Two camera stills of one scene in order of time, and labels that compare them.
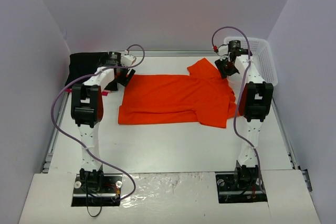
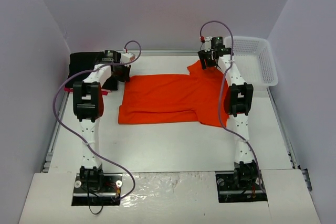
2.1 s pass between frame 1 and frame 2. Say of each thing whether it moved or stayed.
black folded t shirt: stayed
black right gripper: moved
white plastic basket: stayed
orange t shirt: stayed
